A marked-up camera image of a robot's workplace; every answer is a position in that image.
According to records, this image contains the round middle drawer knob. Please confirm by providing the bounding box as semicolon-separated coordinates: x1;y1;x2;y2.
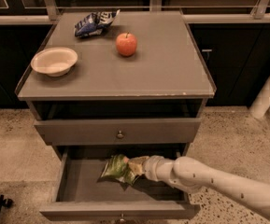
116;215;126;224

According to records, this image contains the closed top drawer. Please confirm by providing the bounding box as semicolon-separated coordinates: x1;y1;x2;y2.
35;118;201;146

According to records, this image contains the open middle drawer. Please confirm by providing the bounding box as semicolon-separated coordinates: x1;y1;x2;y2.
40;147;200;221

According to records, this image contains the red apple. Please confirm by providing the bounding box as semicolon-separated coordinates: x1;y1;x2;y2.
116;33;137;57

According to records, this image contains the round drawer knob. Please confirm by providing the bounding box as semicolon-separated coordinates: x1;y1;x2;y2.
116;215;126;224
116;131;124;139

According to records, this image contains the grey drawer cabinet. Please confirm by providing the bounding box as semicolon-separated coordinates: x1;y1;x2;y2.
14;10;218;224

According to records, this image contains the metal railing frame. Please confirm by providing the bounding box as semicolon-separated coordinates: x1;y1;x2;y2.
0;0;270;26

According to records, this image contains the green jalapeno chip bag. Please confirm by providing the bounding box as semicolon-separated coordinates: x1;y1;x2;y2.
100;154;139;186

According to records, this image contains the white paper bowl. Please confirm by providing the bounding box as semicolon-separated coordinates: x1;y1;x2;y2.
31;48;78;77

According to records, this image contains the round top drawer knob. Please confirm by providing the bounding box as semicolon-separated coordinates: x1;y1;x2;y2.
116;131;124;139

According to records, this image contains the blue chip bag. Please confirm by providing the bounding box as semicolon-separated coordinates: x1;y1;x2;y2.
74;9;120;38

